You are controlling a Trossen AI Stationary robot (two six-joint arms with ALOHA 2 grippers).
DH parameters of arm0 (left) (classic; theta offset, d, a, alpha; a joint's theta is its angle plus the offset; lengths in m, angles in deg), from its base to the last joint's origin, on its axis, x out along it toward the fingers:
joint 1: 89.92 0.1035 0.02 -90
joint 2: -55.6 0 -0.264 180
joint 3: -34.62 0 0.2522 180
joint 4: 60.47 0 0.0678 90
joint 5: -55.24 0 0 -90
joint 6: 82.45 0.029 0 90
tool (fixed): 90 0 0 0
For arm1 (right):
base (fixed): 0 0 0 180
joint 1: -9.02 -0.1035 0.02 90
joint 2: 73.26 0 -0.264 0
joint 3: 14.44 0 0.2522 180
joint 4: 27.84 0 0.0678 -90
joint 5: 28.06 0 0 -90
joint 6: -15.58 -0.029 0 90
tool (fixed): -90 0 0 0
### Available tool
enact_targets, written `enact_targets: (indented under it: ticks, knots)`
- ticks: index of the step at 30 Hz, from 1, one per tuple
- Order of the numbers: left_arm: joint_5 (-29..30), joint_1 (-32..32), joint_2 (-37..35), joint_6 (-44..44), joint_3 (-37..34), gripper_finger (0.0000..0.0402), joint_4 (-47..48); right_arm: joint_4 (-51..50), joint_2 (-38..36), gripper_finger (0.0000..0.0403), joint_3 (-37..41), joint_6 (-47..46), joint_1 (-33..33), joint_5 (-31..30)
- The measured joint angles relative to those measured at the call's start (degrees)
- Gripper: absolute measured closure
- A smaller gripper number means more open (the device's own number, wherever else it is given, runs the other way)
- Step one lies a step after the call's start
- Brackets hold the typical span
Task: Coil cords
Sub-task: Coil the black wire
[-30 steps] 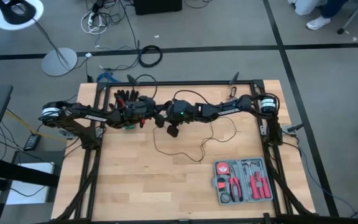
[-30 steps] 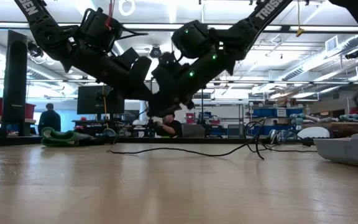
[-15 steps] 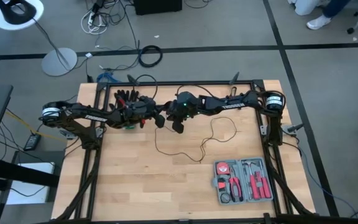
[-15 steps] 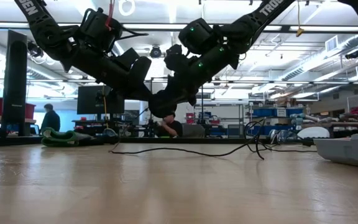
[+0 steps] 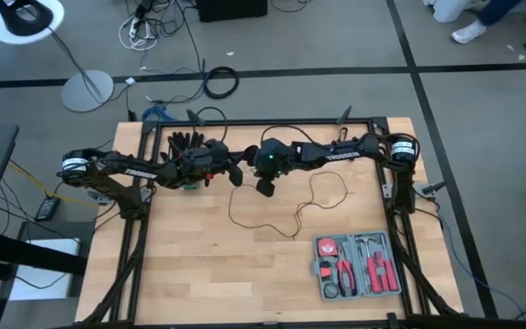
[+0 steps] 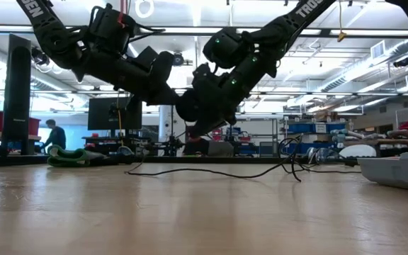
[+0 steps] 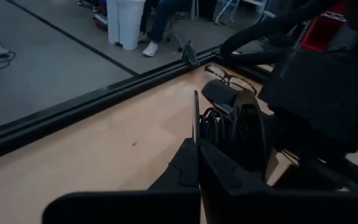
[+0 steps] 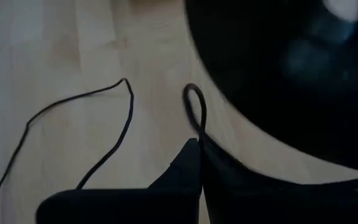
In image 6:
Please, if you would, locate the black table frame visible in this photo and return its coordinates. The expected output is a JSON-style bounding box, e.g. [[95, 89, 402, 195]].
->
[[0, 154, 360, 168]]

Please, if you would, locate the white column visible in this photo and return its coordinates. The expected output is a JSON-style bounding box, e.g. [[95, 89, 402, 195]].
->
[[158, 105, 187, 143]]

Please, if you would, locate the shelf with blue bins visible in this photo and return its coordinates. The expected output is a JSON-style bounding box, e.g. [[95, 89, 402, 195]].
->
[[282, 118, 349, 157]]

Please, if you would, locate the grey plastic tool case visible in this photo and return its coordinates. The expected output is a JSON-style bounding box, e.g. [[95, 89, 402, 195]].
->
[[356, 151, 408, 194]]

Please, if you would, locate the black monitor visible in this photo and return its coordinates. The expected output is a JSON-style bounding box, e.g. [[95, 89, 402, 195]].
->
[[87, 96, 144, 131]]

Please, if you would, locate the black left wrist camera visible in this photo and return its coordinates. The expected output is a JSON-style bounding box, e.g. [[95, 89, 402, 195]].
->
[[132, 45, 161, 72]]

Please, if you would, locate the red strap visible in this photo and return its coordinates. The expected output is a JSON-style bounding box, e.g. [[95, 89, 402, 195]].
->
[[117, 0, 127, 29]]

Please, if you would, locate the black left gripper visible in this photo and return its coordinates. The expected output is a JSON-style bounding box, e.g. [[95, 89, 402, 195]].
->
[[113, 51, 186, 106]]

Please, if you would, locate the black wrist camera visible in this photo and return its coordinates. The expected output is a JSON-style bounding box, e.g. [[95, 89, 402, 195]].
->
[[132, 45, 161, 72], [191, 62, 214, 89]]

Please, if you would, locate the black vertical post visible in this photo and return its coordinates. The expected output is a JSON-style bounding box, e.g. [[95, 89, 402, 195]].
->
[[1, 34, 32, 156]]

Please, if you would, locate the grey laptop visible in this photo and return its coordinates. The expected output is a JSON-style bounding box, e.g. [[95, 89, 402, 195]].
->
[[207, 141, 235, 158]]

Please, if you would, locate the black metal frame stand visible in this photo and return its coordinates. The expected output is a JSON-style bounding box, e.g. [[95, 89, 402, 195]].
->
[[169, 105, 233, 157]]

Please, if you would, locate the thin black cord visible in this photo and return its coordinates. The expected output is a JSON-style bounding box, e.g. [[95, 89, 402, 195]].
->
[[124, 133, 361, 183]]

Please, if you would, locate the black framed ceiling light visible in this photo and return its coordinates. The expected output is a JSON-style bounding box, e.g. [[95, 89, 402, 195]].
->
[[0, 24, 408, 39]]

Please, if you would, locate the person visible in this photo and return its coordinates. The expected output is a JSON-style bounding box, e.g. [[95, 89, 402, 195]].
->
[[183, 136, 210, 157], [40, 119, 67, 152]]

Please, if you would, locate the silver blue bundle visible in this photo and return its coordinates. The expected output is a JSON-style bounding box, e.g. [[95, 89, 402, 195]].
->
[[305, 147, 332, 164]]

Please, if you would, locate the white hanging ring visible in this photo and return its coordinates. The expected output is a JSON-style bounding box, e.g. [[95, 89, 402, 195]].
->
[[135, 0, 155, 19]]

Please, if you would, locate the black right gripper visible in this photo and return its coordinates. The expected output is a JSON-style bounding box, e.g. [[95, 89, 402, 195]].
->
[[188, 70, 251, 140]]

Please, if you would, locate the black green work glove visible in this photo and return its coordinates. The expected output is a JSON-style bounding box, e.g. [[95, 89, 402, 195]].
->
[[47, 157, 134, 168], [47, 143, 108, 162]]

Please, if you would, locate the wooden work table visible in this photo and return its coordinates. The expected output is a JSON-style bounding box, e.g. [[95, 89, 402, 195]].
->
[[341, 138, 408, 157]]

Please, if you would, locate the black overhead camera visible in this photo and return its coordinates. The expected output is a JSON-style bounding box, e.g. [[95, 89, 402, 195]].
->
[[172, 52, 186, 68]]

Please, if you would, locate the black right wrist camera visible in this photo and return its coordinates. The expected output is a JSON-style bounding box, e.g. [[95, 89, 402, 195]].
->
[[191, 62, 214, 89]]

